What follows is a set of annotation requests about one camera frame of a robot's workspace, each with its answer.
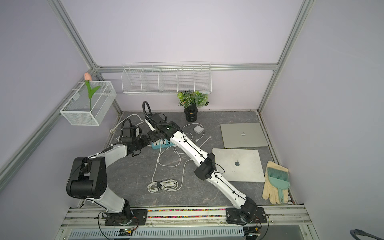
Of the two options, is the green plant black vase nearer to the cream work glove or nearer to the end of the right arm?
the end of the right arm

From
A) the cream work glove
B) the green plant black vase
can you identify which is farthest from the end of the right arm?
the cream work glove

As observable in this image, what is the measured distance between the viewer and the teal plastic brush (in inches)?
32.5

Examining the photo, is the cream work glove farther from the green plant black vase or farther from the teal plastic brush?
the green plant black vase

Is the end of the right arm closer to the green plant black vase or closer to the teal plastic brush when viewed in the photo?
the green plant black vase

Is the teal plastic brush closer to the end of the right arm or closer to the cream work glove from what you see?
the cream work glove
